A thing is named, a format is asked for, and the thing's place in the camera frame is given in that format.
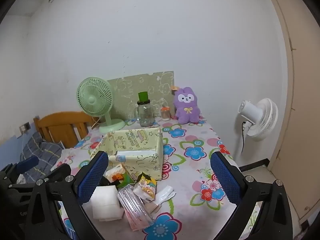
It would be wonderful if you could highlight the purple plush bunny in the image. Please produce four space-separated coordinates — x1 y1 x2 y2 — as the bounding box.
171 86 200 125

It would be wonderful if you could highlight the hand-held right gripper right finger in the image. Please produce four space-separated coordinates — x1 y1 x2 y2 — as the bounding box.
210 151 293 240

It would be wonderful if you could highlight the clear plastic pack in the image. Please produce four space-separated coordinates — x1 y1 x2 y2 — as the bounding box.
117 184 155 231

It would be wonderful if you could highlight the grey plaid pillow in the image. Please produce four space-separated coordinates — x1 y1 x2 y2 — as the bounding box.
0 131 64 183

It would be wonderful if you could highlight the white plastic wrapper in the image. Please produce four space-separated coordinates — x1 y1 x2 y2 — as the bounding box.
152 185 176 205

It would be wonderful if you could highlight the glass jar with green lid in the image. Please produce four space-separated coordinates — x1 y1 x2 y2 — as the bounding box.
134 92 154 127

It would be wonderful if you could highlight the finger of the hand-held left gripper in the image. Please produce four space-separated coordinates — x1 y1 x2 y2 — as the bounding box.
0 156 39 180
10 164 72 188

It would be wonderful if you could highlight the white standing fan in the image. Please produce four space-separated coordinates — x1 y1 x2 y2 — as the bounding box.
237 98 279 142

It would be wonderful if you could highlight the wooden headboard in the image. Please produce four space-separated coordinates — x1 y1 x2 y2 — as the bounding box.
33 111 100 149

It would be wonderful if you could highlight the yellow snack packet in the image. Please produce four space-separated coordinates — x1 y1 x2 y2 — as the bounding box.
132 172 158 203

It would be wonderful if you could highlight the yellow printed fabric storage box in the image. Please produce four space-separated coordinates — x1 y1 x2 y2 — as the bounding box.
91 127 164 180

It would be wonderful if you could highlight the floral tablecloth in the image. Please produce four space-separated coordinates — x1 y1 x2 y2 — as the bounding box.
50 115 265 240

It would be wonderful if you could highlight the green printed board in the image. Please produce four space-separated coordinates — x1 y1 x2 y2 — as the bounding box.
107 71 175 119

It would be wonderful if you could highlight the green and orange tissue pack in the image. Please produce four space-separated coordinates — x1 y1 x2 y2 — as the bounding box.
105 164 135 189

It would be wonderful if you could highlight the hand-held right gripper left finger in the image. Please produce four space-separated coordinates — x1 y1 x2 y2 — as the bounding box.
24 151 110 240

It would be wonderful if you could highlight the beige door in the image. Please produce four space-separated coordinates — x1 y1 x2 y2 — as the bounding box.
260 0 320 228

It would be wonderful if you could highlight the green desk fan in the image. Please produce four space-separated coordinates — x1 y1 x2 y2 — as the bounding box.
76 77 125 133

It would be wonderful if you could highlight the black fan cable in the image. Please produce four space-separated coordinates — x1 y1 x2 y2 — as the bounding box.
240 120 248 155

